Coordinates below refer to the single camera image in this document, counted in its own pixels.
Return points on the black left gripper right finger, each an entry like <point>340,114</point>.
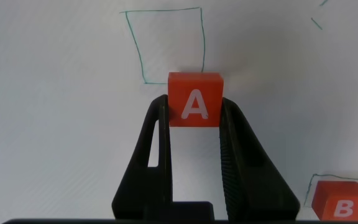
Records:
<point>253,186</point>

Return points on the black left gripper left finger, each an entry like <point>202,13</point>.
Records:
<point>135,193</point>

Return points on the orange B letter block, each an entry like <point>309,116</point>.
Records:
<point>340,202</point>

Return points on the orange A letter block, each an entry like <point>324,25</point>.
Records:
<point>194,99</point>

